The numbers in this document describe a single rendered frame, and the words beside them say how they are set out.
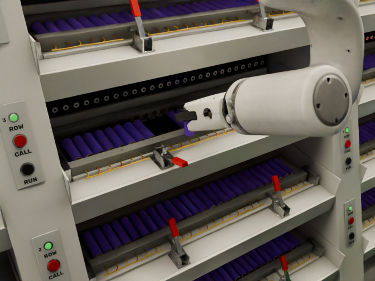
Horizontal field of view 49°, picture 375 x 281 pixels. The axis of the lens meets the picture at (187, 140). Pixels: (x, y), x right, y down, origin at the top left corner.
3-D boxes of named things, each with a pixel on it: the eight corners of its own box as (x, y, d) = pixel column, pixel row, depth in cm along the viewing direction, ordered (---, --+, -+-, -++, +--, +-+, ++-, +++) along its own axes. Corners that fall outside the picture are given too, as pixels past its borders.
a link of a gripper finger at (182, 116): (172, 124, 65) (178, 119, 70) (220, 114, 63) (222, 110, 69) (171, 116, 64) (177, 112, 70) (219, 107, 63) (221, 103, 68)
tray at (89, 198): (326, 130, 95) (337, 94, 89) (73, 225, 66) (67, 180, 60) (268, 93, 108) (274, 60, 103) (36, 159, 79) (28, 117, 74)
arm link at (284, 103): (277, 69, 60) (228, 83, 56) (354, 55, 49) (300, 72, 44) (289, 124, 61) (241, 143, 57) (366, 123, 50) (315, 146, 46)
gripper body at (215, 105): (226, 140, 58) (186, 138, 68) (278, 122, 63) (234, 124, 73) (215, 88, 57) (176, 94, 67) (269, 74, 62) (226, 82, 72)
